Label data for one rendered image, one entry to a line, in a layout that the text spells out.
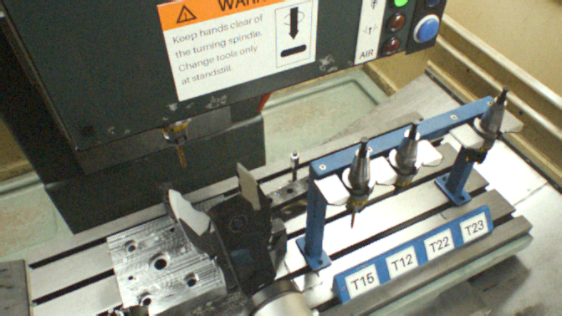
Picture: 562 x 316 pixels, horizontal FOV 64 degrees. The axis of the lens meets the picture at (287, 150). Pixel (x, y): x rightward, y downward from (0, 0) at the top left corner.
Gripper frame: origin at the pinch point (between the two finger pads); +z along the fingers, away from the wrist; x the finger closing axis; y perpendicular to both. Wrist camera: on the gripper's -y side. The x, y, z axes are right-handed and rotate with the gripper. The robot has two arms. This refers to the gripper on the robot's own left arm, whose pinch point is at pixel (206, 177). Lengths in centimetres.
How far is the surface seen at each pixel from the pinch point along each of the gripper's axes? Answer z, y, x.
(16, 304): 44, 79, -51
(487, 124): -1, 17, 60
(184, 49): -3.9, -24.4, -0.6
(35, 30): -3.1, -29.4, -11.6
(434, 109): 37, 61, 95
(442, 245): -10, 48, 52
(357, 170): 0.0, 15.0, 28.0
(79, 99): -3.4, -22.0, -10.7
